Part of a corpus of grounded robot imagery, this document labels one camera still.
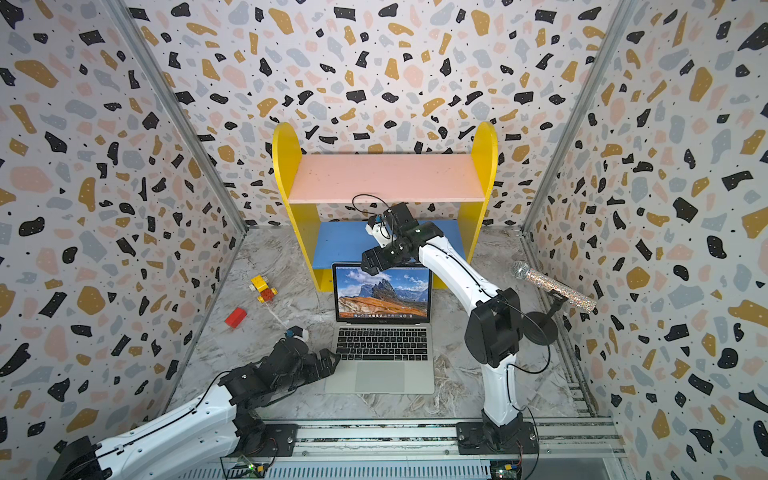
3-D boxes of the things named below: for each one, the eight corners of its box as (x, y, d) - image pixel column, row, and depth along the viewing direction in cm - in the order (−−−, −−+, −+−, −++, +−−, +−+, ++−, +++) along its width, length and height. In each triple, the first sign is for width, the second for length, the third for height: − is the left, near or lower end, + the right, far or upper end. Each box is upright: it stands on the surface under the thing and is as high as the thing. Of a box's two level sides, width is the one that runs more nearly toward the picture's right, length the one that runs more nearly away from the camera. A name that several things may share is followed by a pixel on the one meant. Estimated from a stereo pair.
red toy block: (227, 324, 97) (223, 320, 94) (240, 310, 100) (236, 306, 98) (236, 328, 96) (232, 325, 94) (248, 314, 99) (245, 310, 97)
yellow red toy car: (251, 293, 104) (244, 282, 99) (267, 282, 107) (260, 271, 102) (264, 307, 101) (257, 296, 96) (280, 295, 104) (273, 284, 99)
